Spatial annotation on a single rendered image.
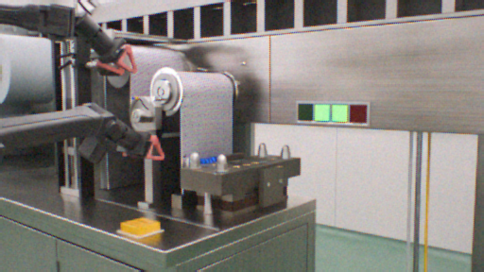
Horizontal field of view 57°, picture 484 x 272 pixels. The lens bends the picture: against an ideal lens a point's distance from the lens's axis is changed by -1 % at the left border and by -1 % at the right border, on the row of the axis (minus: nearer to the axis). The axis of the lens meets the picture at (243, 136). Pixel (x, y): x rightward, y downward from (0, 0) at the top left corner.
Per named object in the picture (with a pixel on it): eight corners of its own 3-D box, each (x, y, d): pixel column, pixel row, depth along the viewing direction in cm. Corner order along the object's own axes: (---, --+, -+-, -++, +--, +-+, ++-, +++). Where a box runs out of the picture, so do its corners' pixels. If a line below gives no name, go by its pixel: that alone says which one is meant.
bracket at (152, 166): (136, 206, 139) (134, 107, 136) (152, 202, 144) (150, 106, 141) (146, 208, 136) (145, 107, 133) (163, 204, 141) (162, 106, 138)
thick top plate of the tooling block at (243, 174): (180, 188, 131) (180, 167, 131) (262, 170, 162) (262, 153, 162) (221, 195, 121) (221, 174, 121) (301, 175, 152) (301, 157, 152)
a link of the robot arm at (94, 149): (114, 120, 106) (87, 103, 108) (87, 161, 105) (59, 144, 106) (131, 132, 118) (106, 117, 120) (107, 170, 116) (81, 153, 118)
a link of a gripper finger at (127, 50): (135, 81, 123) (112, 57, 117) (119, 81, 127) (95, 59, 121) (146, 62, 126) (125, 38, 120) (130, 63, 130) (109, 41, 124)
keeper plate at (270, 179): (258, 206, 135) (258, 169, 134) (277, 199, 142) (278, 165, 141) (265, 207, 133) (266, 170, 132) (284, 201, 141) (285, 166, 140)
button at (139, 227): (120, 231, 112) (120, 222, 112) (143, 226, 118) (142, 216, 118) (138, 237, 108) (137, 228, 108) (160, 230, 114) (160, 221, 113)
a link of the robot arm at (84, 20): (73, 24, 111) (87, 8, 113) (60, 24, 115) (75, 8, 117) (93, 43, 115) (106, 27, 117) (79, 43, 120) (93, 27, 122)
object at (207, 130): (181, 167, 137) (180, 107, 135) (231, 159, 155) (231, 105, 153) (181, 168, 136) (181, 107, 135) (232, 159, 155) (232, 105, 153)
